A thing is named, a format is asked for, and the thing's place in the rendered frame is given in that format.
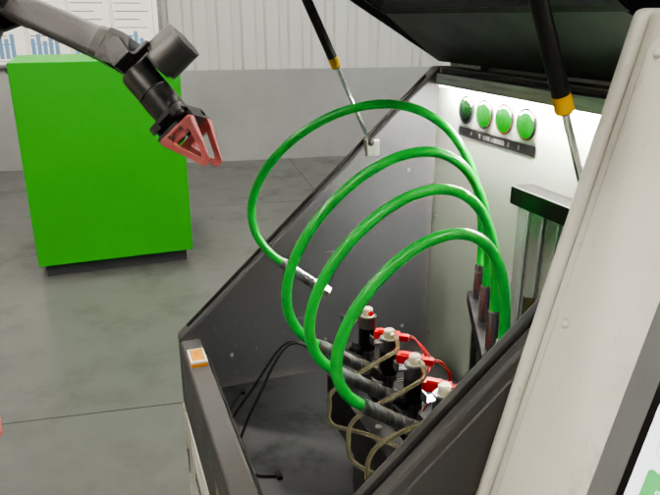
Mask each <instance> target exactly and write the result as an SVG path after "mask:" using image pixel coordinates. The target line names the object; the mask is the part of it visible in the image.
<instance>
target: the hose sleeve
mask: <svg viewBox="0 0 660 495"><path fill-rule="evenodd" d="M287 263H288V259H287V258H284V259H283V261H282V262H281V264H280V265H279V267H281V268H282V269H284V270H286V266H287ZM295 277H296V278H297V279H299V280H300V281H302V282H303V283H305V284H306V285H307V286H309V287H311V288H312V289H313V286H314V284H315V282H316V280H317V279H316V278H314V277H313V276H311V275H310V274H308V273H307V272H305V271H304V270H302V269H301V268H299V267H297V270H296V273H295Z"/></svg>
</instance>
